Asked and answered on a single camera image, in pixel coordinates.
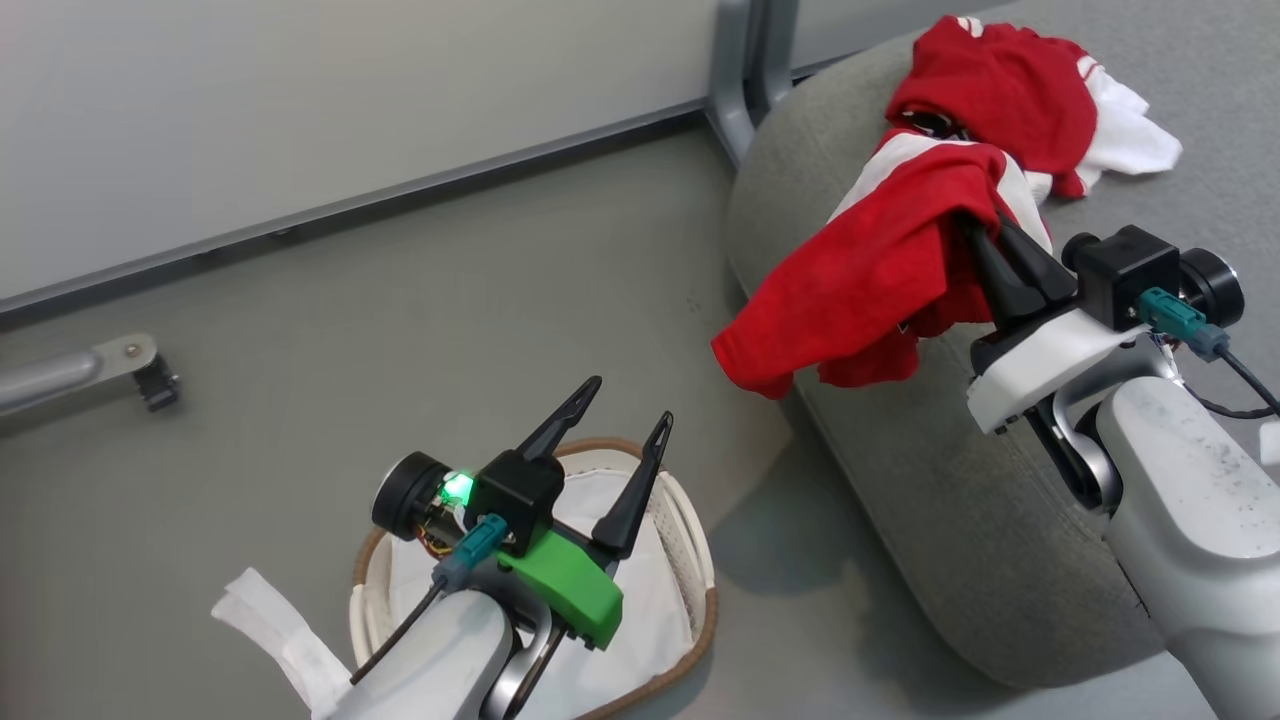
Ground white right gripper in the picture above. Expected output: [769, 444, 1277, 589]
[960, 216, 1151, 437]

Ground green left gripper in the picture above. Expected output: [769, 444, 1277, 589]
[497, 376, 675, 651]

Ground red garment with white stripe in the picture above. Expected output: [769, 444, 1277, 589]
[712, 130, 1054, 401]

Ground grey fabric sofa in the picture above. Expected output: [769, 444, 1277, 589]
[725, 0, 1280, 691]

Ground white wicker-rimmed laundry basket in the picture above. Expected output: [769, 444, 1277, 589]
[350, 437, 719, 720]

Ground black caster wheel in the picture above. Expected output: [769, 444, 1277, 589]
[133, 355, 183, 414]

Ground grey partition foot bar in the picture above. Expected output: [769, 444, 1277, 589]
[0, 333, 159, 419]

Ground teal left cable connector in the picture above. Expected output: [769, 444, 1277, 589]
[432, 514, 509, 591]

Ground teal cable connector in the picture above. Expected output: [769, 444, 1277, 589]
[432, 514, 509, 591]
[1138, 287, 1232, 362]

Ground teal right cable connector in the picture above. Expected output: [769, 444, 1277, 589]
[1138, 287, 1232, 362]

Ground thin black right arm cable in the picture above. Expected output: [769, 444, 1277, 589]
[1190, 345, 1280, 421]

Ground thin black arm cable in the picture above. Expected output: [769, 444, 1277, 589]
[1190, 345, 1280, 421]
[349, 580, 447, 687]

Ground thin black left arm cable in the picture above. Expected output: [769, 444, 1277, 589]
[349, 580, 447, 687]

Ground grey partition post with legs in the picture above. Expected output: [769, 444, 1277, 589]
[705, 0, 801, 167]

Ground grey partition bottom rail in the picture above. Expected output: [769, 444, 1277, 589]
[0, 95, 723, 323]

